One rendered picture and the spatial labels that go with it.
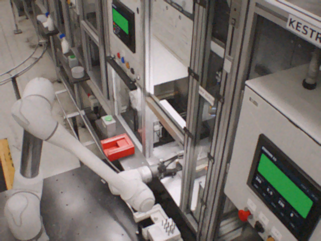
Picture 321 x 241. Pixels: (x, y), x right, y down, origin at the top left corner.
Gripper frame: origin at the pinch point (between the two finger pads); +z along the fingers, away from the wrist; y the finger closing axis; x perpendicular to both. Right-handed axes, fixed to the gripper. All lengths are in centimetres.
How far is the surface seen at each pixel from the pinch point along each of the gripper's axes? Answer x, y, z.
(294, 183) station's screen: -74, 65, -17
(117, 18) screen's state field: 43, 64, -17
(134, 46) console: 26, 56, -15
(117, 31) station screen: 43, 57, -17
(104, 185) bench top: 30, -32, -36
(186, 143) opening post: -20.2, 33.4, -13.2
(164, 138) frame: 27.0, -6.8, 2.7
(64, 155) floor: 140, -100, -41
